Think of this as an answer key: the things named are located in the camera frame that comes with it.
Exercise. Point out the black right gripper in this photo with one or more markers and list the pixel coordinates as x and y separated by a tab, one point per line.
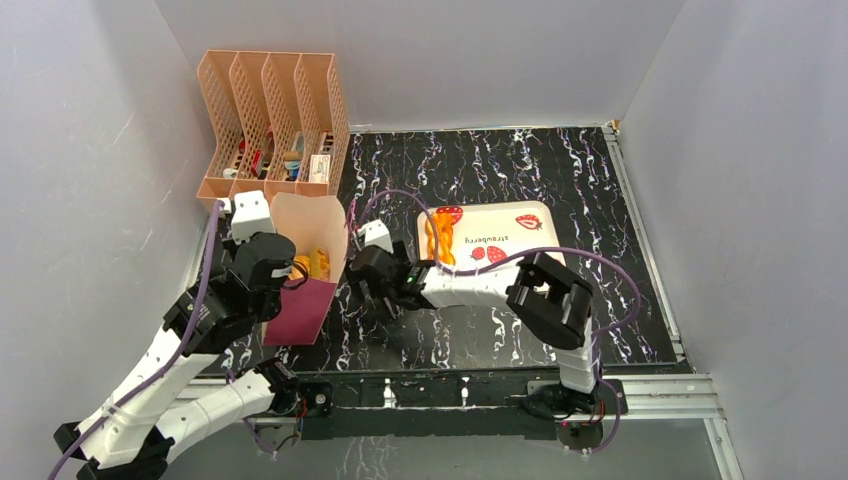
370	278

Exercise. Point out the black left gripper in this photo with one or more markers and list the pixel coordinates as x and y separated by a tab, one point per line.
238	247

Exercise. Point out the pink paper gift bag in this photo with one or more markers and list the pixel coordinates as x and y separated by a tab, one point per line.
317	227

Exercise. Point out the orange braided fake bread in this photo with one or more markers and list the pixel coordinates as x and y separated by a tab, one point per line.
440	233

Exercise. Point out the strawberry print metal tray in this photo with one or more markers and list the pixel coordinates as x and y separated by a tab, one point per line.
483	234

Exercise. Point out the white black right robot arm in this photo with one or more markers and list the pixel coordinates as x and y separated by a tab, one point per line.
550	300

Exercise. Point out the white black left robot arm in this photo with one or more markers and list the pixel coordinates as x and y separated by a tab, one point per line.
138	431

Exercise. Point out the white medicine box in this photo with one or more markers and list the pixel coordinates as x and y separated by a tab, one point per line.
320	168

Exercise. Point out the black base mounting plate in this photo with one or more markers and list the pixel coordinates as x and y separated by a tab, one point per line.
586	430

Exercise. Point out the peach plastic file organizer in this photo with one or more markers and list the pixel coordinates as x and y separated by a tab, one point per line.
270	112

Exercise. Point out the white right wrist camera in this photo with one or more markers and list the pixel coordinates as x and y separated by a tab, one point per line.
375	233

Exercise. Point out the aluminium frame rail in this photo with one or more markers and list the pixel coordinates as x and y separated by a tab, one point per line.
676	396

